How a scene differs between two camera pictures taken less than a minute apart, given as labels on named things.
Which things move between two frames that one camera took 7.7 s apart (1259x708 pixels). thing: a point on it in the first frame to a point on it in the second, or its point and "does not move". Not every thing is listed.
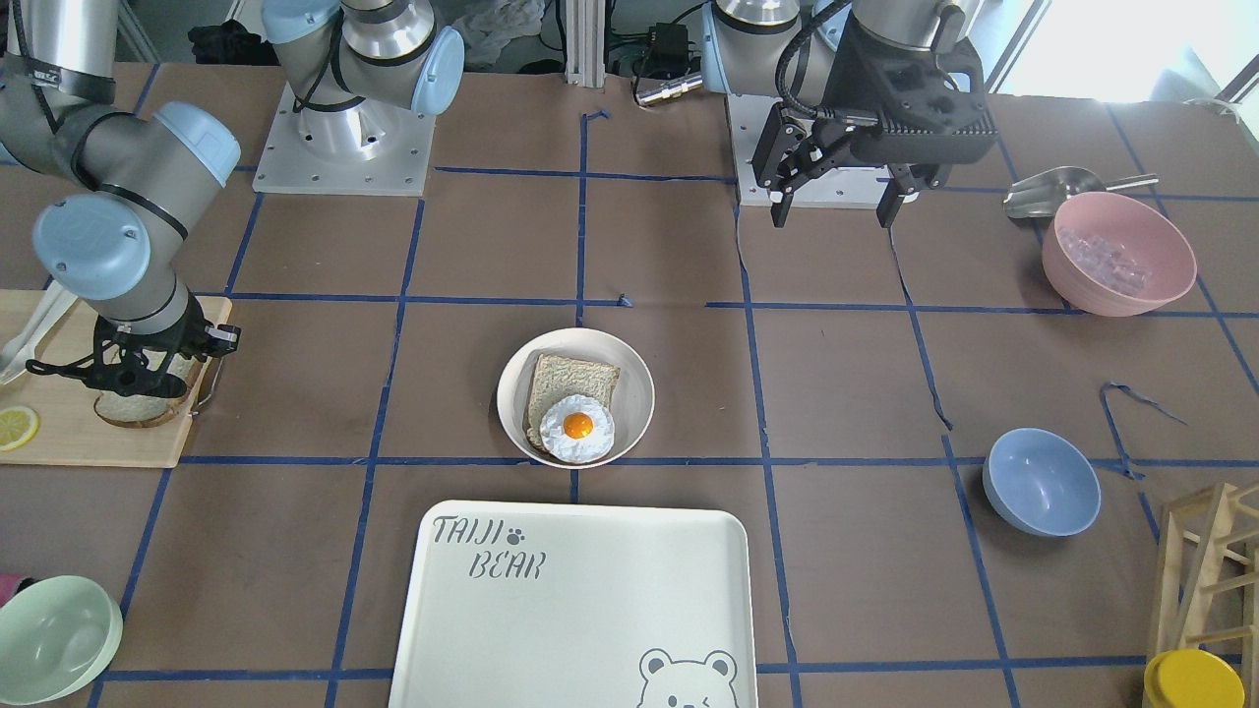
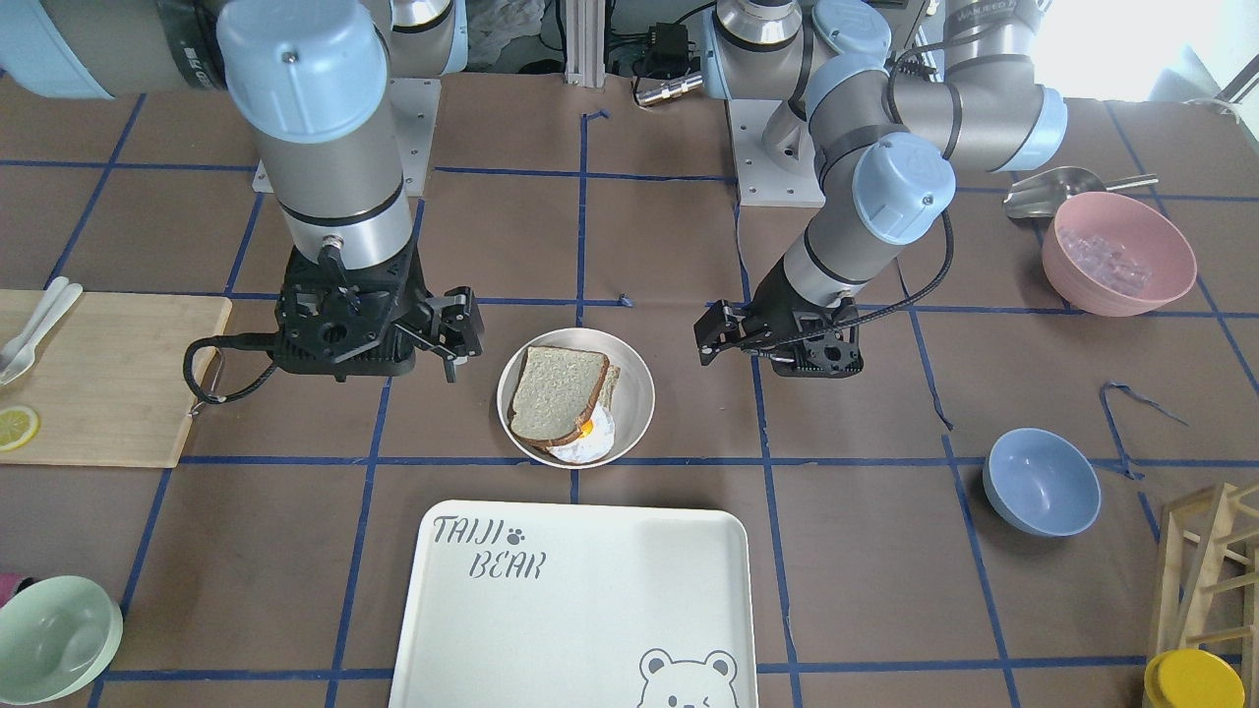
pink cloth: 8,585 does not move
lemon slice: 18,427 does not move
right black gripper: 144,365 to 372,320
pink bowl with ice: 1117,255 does not move
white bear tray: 534,605 does not move
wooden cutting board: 71,433 does not move
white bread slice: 148,411 to 556,391
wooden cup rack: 1207,586 does not move
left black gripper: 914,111 to 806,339
